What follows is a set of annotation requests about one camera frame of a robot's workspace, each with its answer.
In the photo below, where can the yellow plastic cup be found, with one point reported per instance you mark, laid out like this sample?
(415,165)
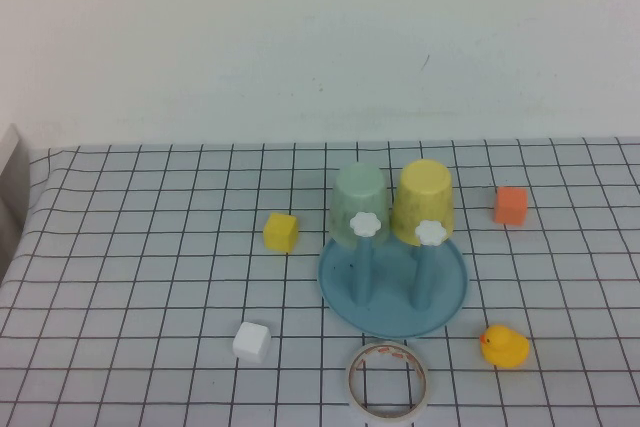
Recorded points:
(425,197)

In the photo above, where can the green plastic cup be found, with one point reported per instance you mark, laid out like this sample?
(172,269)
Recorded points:
(357,197)

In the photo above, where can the blue cup stand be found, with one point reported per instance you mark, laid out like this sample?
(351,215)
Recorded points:
(390,307)

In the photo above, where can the yellow cube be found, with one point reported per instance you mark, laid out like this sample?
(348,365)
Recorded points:
(280,234)

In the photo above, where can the white cube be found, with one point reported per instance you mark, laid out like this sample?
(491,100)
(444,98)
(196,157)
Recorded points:
(251,343)

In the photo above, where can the white black-grid tablecloth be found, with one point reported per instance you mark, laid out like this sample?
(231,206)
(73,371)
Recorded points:
(150,272)

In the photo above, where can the orange cube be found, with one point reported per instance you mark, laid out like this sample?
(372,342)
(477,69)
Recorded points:
(511,207)

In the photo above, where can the white tape roll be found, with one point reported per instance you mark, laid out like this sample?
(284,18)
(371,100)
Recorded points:
(352,387)

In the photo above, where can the yellow rubber duck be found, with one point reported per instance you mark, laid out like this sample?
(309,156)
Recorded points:
(507,349)

